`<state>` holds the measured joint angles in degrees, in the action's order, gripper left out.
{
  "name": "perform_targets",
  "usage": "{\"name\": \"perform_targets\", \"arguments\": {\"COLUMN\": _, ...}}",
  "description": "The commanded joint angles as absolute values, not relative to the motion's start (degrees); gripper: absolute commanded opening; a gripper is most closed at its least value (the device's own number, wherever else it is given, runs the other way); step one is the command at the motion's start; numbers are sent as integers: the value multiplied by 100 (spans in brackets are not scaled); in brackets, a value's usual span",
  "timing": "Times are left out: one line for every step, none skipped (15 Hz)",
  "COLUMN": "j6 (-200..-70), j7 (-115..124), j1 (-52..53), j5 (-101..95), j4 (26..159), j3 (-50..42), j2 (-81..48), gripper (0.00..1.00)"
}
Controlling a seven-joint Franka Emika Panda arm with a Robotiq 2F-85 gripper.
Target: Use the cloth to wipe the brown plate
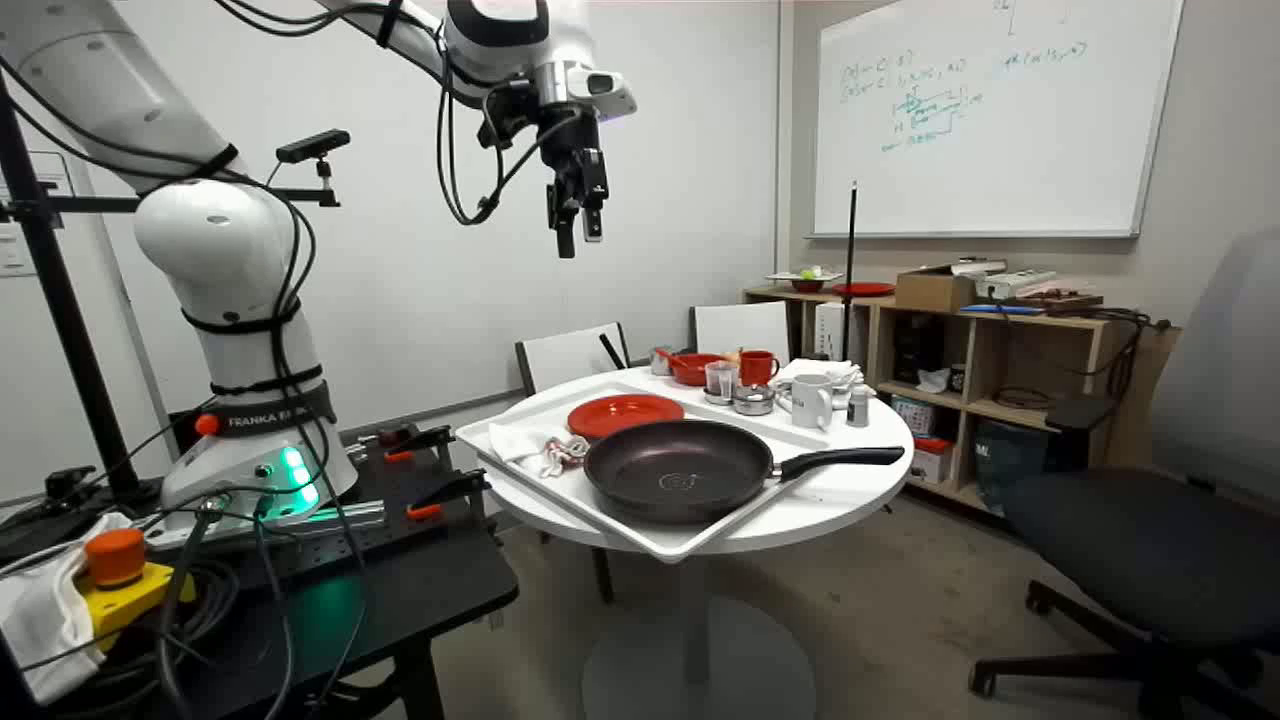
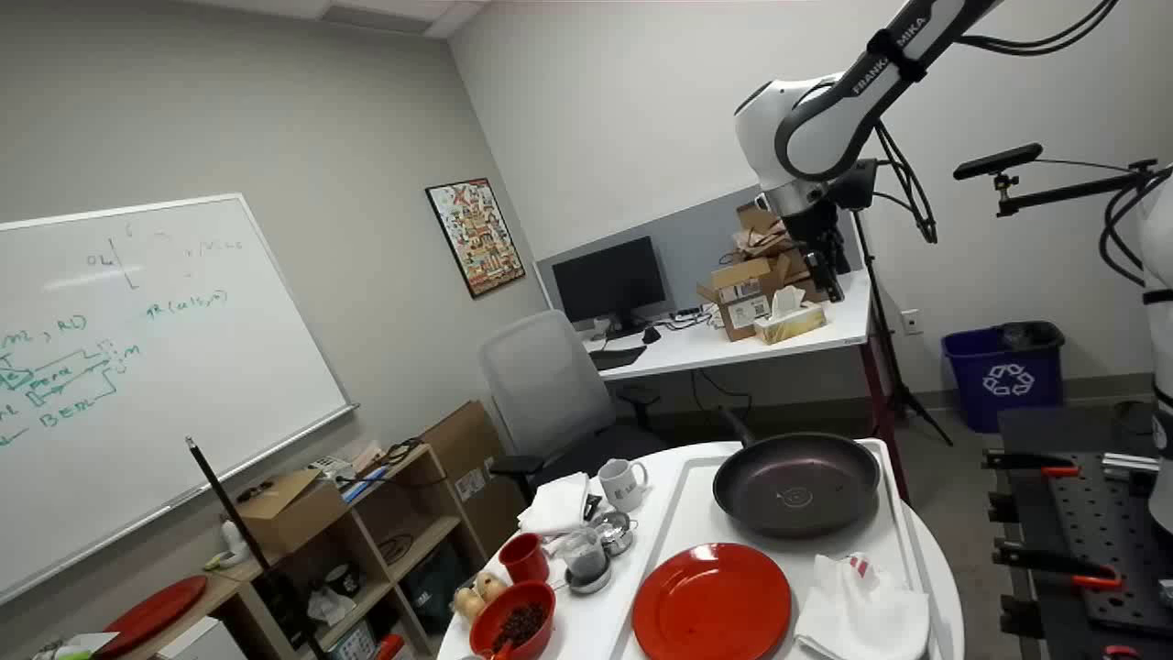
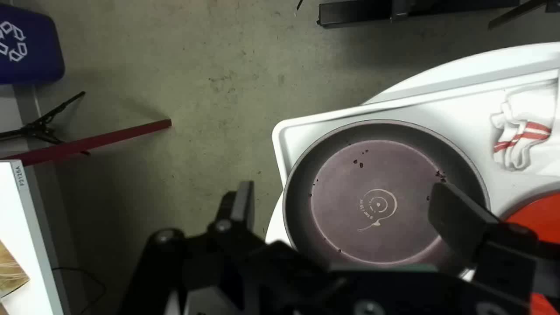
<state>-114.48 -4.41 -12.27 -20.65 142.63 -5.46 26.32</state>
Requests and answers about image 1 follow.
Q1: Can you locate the wall whiteboard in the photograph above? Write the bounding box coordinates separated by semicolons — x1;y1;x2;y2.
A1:
811;0;1187;245

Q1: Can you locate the wooden shelf unit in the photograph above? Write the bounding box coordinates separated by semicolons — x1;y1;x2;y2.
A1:
740;284;1183;520

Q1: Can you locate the clear plastic measuring cup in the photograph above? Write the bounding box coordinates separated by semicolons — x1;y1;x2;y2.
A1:
701;357;740;409

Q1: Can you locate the black camera on stand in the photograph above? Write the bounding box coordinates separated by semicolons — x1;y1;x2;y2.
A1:
272;124;357;168

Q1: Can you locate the orange yellow emergency stop button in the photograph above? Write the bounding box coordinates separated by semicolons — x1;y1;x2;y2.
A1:
72;525;182;640

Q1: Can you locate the red lidded white container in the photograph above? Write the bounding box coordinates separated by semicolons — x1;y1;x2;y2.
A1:
910;431;962;489

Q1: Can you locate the round white pedestal table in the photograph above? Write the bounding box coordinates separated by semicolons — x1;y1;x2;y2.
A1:
476;360;920;720

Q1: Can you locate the thin black pole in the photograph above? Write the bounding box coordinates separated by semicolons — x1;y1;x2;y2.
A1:
840;185;863;369

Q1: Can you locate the red cup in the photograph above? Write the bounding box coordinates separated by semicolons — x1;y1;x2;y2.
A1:
738;347;786;390

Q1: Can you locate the black robot cart table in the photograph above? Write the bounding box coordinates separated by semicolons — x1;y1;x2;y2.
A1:
0;422;523;720

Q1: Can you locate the crumpled white rag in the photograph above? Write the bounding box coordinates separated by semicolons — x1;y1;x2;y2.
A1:
0;511;136;707

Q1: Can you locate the black frying pan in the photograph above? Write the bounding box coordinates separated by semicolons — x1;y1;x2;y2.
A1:
580;414;910;526

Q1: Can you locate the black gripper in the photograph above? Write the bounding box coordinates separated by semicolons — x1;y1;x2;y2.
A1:
538;108;616;263

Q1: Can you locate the red plate on shelf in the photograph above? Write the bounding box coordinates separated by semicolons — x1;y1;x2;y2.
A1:
833;276;901;305

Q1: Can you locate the black orange clamp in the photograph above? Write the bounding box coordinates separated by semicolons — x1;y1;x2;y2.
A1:
399;468;491;526
378;418;460;473

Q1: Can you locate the red bowl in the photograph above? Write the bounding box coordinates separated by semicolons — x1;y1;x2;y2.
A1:
659;347;734;390

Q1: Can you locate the white rectangular tray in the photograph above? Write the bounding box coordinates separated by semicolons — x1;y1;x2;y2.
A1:
453;378;838;568

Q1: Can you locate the black metal camera stand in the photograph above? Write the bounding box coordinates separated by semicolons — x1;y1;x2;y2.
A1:
0;75;344;505

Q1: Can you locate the white printed mug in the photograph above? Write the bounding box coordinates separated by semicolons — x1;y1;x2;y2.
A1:
787;370;840;435

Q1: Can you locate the red-brown round plate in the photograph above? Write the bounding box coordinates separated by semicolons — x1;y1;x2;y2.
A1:
566;390;690;445

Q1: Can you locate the dark blue storage bin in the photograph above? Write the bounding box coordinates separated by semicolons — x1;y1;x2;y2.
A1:
972;418;1057;511

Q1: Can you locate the plain white folding chair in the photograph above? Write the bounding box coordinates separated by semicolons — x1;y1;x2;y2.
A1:
690;295;796;365

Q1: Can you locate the grey black office chair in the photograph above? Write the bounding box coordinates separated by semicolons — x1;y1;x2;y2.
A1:
969;225;1280;720

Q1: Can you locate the plain white towel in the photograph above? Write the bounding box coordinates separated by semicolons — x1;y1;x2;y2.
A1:
774;357;871;399

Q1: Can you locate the cardboard box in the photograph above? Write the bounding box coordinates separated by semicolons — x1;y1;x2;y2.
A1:
894;263;980;314

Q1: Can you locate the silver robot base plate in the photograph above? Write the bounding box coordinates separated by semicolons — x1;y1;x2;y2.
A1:
136;492;394;556

